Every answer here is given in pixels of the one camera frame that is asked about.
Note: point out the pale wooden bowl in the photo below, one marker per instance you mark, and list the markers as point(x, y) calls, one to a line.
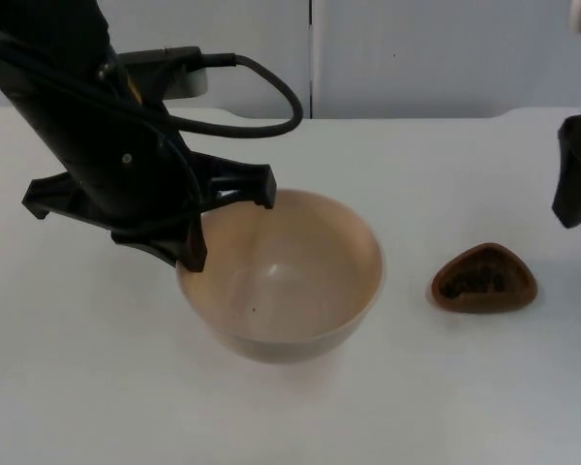
point(290, 290)

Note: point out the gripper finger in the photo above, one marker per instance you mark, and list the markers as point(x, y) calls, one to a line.
point(578, 169)

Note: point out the dark wooden cup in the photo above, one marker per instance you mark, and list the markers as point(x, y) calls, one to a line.
point(484, 302)

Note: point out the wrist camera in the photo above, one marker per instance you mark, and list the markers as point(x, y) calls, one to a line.
point(174, 72)

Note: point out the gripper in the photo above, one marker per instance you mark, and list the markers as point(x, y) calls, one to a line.
point(92, 145)

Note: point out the coffee beans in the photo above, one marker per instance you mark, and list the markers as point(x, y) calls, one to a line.
point(474, 281)

